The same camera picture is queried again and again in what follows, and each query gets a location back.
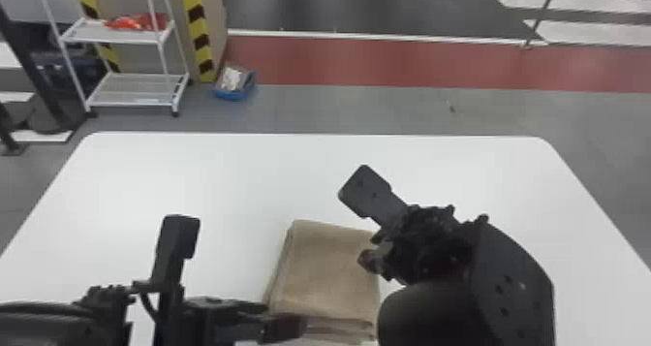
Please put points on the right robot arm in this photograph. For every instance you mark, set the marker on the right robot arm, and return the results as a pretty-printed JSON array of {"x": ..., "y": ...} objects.
[{"x": 488, "y": 297}]

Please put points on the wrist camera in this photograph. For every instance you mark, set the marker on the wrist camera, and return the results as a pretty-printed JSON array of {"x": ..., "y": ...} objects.
[
  {"x": 175, "y": 246},
  {"x": 368, "y": 195}
]

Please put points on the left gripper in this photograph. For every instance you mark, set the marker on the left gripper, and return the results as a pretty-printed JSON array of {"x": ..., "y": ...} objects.
[{"x": 218, "y": 320}]

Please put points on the beige towel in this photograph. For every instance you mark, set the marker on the beige towel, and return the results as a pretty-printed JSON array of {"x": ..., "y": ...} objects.
[{"x": 320, "y": 276}]

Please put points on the blue tray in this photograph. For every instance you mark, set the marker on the blue tray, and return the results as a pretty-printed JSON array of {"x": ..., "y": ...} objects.
[{"x": 234, "y": 86}]

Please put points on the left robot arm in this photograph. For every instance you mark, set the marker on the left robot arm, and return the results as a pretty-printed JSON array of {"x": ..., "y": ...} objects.
[{"x": 46, "y": 322}]

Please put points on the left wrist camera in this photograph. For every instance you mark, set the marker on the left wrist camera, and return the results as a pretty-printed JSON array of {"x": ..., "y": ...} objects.
[{"x": 175, "y": 246}]

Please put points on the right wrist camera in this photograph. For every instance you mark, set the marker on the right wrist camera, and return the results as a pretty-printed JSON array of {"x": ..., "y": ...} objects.
[{"x": 368, "y": 195}]

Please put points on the red snack packet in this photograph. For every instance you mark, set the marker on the red snack packet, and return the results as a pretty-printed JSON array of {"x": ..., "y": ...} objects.
[{"x": 135, "y": 22}]

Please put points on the yellow black striped post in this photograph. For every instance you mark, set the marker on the yellow black striped post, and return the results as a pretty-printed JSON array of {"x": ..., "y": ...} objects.
[
  {"x": 198, "y": 27},
  {"x": 96, "y": 17}
]

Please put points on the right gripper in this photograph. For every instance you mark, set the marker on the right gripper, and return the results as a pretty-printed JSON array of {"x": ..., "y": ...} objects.
[{"x": 422, "y": 246}]

